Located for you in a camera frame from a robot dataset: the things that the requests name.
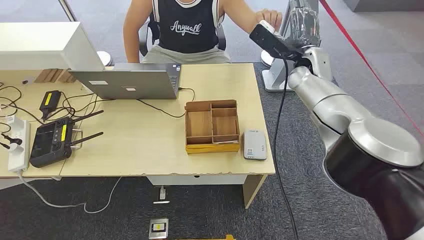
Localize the wooden blocks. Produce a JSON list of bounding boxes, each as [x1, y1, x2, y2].
[[34, 68, 78, 84]]

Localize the wooden desk leg panel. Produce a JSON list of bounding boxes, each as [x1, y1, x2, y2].
[[242, 174, 268, 210]]

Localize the black laptop charging cable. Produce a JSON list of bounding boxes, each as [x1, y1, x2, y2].
[[136, 87, 196, 119]]

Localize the white power strip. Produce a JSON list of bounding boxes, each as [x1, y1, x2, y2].
[[7, 119, 31, 174]]

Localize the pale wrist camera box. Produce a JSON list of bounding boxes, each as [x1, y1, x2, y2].
[[258, 19, 276, 35]]

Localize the yellow object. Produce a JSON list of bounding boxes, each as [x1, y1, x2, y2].
[[178, 234, 235, 240]]

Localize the person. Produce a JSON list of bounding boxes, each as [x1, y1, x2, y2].
[[122, 0, 283, 64]]

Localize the black remote controller with antennas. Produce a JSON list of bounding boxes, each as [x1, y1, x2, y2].
[[29, 109, 105, 169]]

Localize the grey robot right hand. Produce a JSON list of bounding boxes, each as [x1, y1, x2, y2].
[[284, 0, 322, 51]]

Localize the white round stand base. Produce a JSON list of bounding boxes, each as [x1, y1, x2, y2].
[[96, 50, 113, 67], [259, 49, 276, 68]]

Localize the wooden compartment tray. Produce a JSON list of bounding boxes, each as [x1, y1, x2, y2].
[[184, 99, 241, 155]]

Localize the red barrier tape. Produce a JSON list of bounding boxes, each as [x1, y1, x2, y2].
[[318, 0, 424, 138]]

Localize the black office chair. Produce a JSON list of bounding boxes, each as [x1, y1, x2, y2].
[[138, 13, 228, 58]]

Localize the large white box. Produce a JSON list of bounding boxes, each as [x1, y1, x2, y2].
[[0, 21, 106, 71]]

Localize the silver floor socket plate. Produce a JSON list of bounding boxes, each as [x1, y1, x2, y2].
[[148, 217, 169, 240]]

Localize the person's left hand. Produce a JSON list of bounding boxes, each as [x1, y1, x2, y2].
[[255, 9, 283, 32]]

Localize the white power strip cable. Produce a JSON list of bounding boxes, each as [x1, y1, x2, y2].
[[18, 171, 123, 215]]

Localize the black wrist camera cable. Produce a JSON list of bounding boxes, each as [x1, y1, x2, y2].
[[272, 54, 301, 240]]

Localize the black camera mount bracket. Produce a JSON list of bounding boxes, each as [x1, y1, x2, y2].
[[249, 23, 304, 62]]

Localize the white desk drawer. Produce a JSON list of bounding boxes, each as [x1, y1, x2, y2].
[[146, 174, 249, 186]]

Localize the grey white card reader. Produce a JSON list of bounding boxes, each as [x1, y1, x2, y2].
[[242, 129, 268, 162]]

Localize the grey stand pole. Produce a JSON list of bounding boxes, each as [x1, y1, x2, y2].
[[58, 0, 79, 23]]

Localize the black plug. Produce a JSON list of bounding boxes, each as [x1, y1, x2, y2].
[[0, 132, 23, 150]]

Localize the silver monitor on stand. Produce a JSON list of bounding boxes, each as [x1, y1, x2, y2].
[[260, 0, 321, 93]]

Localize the floor outlet with white plug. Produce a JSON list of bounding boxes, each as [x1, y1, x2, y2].
[[152, 186, 171, 205]]

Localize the black cable tangle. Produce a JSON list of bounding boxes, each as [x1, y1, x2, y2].
[[0, 81, 104, 133]]

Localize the silver laptop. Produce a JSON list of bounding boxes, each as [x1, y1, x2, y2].
[[68, 62, 182, 101]]

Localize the black adapter with yellow label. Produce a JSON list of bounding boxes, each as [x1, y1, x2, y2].
[[39, 90, 63, 122]]

